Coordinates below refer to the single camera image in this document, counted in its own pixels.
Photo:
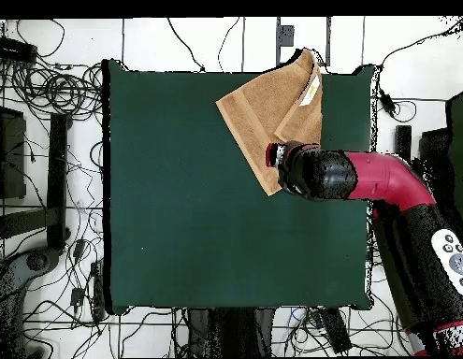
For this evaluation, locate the tan terry towel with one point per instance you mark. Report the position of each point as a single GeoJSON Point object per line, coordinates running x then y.
{"type": "Point", "coordinates": [268, 108]}

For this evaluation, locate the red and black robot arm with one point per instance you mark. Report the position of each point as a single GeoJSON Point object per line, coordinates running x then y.
{"type": "Point", "coordinates": [388, 175]}

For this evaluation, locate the dark green tablecloth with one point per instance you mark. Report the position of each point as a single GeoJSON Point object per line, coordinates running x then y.
{"type": "Point", "coordinates": [160, 149]}

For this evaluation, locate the small grey box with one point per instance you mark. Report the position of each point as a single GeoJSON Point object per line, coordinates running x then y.
{"type": "Point", "coordinates": [286, 36]}

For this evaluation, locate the black power adapter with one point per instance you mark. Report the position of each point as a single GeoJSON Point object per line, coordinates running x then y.
{"type": "Point", "coordinates": [77, 296]}
{"type": "Point", "coordinates": [387, 103]}

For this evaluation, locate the black box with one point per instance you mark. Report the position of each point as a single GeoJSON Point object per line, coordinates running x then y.
{"type": "Point", "coordinates": [435, 157]}
{"type": "Point", "coordinates": [10, 157]}

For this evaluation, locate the black power strip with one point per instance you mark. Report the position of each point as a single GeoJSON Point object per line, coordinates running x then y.
{"type": "Point", "coordinates": [12, 50]}
{"type": "Point", "coordinates": [335, 329]}

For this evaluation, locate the grey tripod base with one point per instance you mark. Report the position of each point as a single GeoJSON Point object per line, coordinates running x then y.
{"type": "Point", "coordinates": [36, 261]}

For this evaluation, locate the grey square floor frame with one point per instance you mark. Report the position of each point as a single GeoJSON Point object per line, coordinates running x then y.
{"type": "Point", "coordinates": [277, 41]}

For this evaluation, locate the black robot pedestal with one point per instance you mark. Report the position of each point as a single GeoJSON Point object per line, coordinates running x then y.
{"type": "Point", "coordinates": [231, 333]}

